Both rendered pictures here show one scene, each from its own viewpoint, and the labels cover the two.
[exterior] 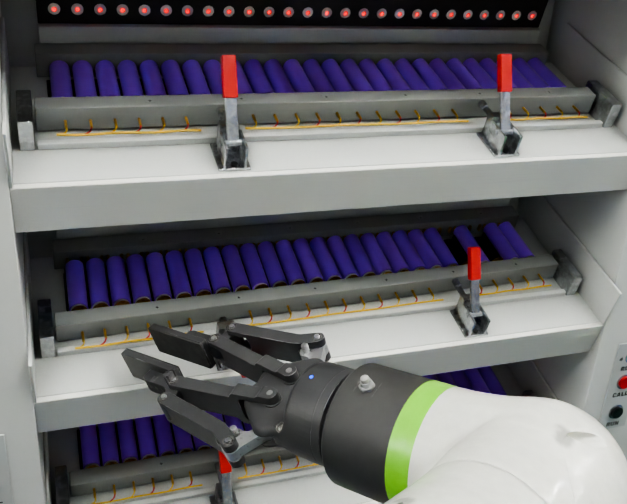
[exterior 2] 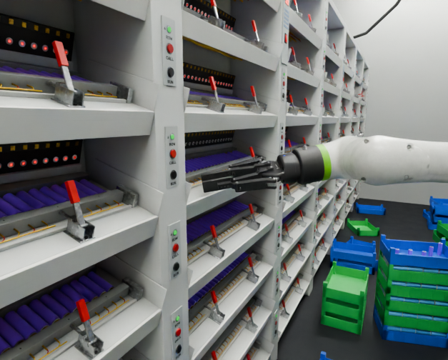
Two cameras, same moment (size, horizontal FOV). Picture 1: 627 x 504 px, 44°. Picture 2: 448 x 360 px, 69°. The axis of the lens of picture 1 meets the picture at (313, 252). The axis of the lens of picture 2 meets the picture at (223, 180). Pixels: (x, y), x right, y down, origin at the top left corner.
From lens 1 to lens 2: 0.68 m
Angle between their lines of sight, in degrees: 42
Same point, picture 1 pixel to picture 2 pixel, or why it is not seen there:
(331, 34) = (196, 86)
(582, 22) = (244, 86)
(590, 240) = (264, 146)
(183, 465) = (196, 243)
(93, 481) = not seen: hidden behind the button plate
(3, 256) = (181, 139)
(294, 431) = (289, 169)
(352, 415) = (308, 154)
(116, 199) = (202, 120)
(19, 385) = (183, 196)
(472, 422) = (337, 143)
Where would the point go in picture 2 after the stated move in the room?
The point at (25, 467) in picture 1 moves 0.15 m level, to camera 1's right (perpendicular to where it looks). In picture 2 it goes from (183, 236) to (232, 222)
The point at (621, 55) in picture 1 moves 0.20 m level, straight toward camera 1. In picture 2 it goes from (261, 92) to (291, 87)
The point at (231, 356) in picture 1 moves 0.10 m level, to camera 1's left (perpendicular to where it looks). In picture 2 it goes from (241, 170) to (210, 174)
